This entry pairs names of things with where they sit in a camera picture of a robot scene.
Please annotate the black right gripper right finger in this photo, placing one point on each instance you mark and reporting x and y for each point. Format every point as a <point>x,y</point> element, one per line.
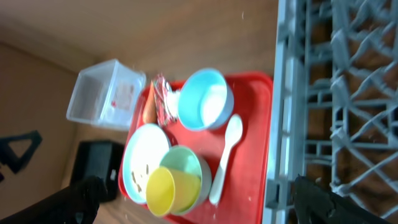
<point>314,204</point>

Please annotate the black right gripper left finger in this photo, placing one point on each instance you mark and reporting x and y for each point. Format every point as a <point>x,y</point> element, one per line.
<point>77,203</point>

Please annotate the yellow plastic cup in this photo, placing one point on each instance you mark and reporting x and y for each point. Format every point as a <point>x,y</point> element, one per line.
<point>171,191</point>

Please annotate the mint green bowl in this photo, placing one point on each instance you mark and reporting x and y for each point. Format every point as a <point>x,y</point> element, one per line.
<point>184,159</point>

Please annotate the light blue bowl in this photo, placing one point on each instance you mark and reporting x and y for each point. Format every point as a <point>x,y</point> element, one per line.
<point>206,100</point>

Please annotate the grey dishwasher rack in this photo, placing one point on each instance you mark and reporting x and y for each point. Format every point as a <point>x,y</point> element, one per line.
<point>334,109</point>

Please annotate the black plastic bin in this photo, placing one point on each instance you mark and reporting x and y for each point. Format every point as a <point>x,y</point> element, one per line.
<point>100,158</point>

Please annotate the food scraps on plate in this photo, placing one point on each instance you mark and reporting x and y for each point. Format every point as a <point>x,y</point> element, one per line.
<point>140,176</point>

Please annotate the red plastic tray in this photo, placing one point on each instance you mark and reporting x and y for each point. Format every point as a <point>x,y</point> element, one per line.
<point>243,192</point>

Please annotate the light blue plate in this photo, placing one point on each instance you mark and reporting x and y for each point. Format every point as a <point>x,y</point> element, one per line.
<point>148,145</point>

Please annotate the white plastic spoon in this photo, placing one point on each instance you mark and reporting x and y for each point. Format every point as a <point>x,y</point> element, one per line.
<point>233,135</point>

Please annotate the clear plastic bin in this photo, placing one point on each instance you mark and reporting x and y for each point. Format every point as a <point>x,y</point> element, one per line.
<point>105,95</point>

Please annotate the orange carrot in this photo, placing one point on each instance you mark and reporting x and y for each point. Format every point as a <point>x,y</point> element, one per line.
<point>149,114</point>

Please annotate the crumpled white tissue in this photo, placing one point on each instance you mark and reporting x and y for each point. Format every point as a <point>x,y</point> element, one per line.
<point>171,102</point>

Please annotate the red snack wrapper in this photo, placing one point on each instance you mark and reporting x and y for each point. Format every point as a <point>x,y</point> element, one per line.
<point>162,90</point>

